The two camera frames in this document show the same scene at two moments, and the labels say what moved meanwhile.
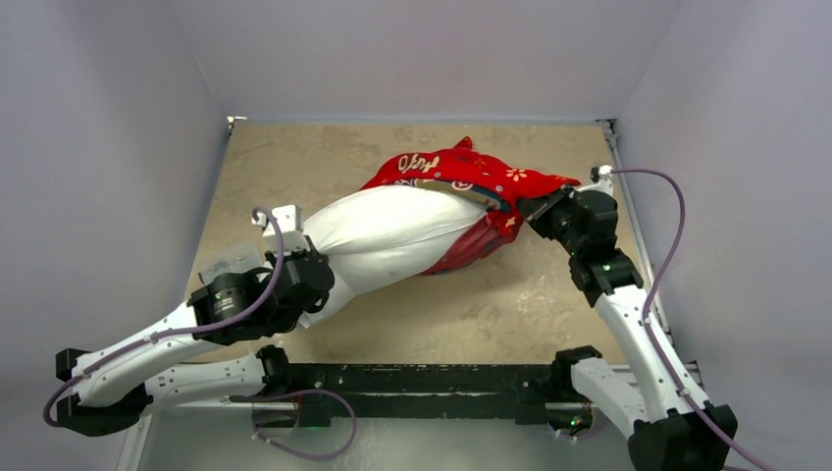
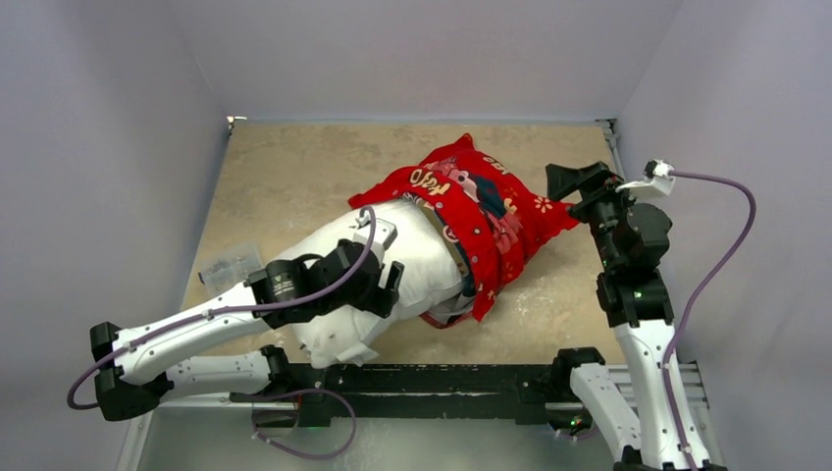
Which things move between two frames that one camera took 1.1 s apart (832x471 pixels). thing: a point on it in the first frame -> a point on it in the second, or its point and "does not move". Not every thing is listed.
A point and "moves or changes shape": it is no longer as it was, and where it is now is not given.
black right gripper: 543,207 -> 591,199
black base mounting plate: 324,392 does not move
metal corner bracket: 231,121 does not move
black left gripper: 307,247 -> 378,298
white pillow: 383,235 moves or changes shape
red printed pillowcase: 499,186 moves or changes shape
